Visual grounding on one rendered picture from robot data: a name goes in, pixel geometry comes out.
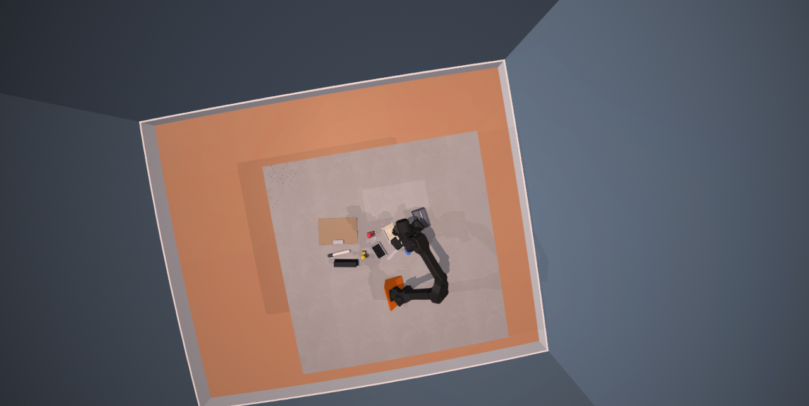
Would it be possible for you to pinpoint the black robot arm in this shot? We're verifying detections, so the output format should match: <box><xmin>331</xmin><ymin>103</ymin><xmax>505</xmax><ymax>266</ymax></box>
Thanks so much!
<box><xmin>389</xmin><ymin>218</ymin><xmax>449</xmax><ymax>307</ymax></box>

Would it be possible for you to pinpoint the cream paper card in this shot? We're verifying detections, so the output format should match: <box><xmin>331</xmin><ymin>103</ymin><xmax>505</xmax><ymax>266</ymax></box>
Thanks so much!
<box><xmin>381</xmin><ymin>223</ymin><xmax>398</xmax><ymax>244</ymax></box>

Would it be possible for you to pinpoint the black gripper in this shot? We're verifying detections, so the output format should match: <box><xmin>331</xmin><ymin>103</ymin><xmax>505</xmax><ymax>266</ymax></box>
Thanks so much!
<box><xmin>391</xmin><ymin>219</ymin><xmax>424</xmax><ymax>250</ymax></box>

